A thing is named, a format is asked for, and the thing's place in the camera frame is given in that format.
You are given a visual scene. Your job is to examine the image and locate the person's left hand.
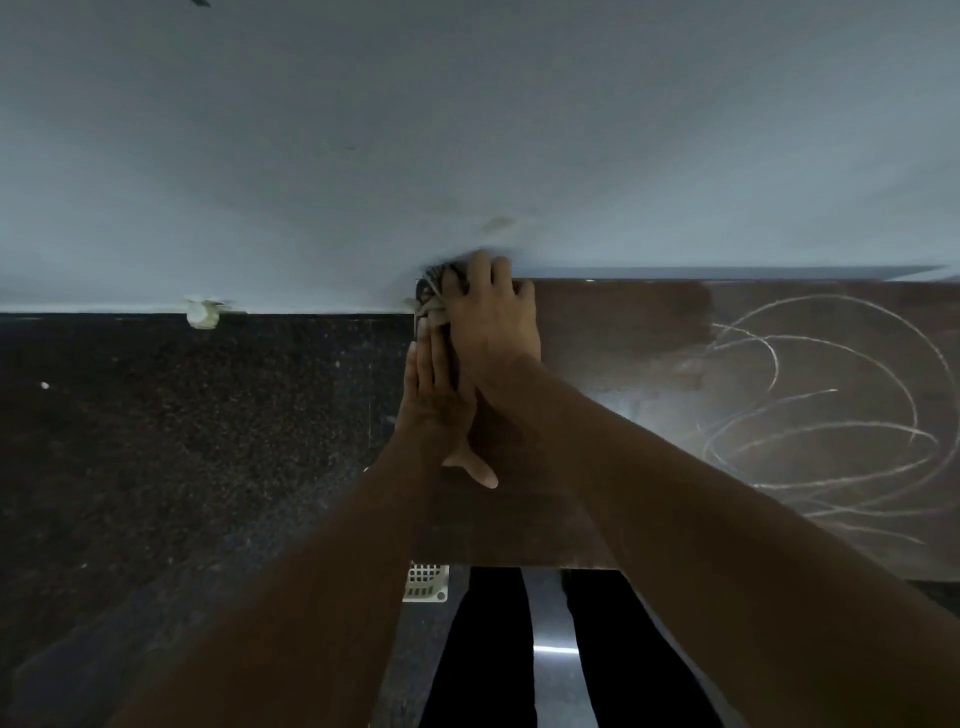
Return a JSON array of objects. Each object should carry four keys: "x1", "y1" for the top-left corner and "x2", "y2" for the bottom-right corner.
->
[{"x1": 393, "y1": 314, "x2": 500, "y2": 490}]

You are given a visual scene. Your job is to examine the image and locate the person's right hand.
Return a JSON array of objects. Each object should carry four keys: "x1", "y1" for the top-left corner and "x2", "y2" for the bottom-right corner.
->
[{"x1": 438, "y1": 249, "x2": 543, "y2": 399}]

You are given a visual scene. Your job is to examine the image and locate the striped brown cleaning cloth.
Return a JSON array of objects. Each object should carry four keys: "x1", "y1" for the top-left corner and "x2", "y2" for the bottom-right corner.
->
[{"x1": 412, "y1": 262, "x2": 470, "y2": 331}]

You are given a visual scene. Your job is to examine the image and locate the person's right forearm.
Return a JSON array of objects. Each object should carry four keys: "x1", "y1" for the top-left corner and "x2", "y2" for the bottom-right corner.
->
[{"x1": 479, "y1": 356, "x2": 960, "y2": 728}]

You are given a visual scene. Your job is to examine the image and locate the person's left forearm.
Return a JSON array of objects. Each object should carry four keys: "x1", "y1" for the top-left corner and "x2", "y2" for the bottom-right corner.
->
[{"x1": 104, "y1": 442, "x2": 451, "y2": 728}]

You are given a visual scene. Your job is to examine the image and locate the person's black trousers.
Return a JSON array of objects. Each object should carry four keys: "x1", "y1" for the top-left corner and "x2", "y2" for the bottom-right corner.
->
[{"x1": 418, "y1": 566, "x2": 725, "y2": 728}]

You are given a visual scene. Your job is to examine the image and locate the dark wooden table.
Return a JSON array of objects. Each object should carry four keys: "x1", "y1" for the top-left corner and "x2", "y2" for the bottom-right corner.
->
[{"x1": 412, "y1": 277, "x2": 960, "y2": 583}]

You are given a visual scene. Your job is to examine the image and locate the white plastic lattice basket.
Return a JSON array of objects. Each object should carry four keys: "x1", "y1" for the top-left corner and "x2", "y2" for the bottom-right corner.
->
[{"x1": 402, "y1": 562, "x2": 451, "y2": 604}]

